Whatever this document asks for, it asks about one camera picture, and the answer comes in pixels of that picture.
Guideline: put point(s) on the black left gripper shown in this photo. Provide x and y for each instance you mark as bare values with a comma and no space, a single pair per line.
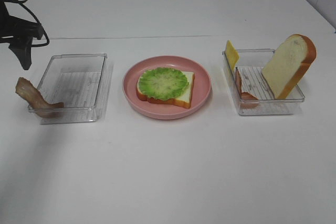
12,27

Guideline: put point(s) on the brown bacon strip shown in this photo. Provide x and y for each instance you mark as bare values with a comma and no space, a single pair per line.
28,92

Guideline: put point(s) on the green lettuce leaf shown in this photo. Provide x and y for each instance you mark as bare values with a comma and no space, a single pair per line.
165,83

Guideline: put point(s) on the bread slice tray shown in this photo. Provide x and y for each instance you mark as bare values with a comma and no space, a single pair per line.
181,102
290,62

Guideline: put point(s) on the yellow cheese slice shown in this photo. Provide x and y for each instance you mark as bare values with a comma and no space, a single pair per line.
231,55

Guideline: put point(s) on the pink bacon strip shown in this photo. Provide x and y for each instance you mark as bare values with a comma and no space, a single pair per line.
248,101

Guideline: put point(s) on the left clear plastic tray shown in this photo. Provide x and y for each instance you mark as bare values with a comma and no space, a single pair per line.
81,82

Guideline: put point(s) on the clear plastic tray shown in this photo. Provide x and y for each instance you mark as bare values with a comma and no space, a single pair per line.
81,82
250,64

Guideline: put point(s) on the pink round plate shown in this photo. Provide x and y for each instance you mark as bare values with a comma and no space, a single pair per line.
201,88

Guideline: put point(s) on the right clear plastic tray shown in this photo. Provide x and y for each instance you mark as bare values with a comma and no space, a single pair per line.
250,64

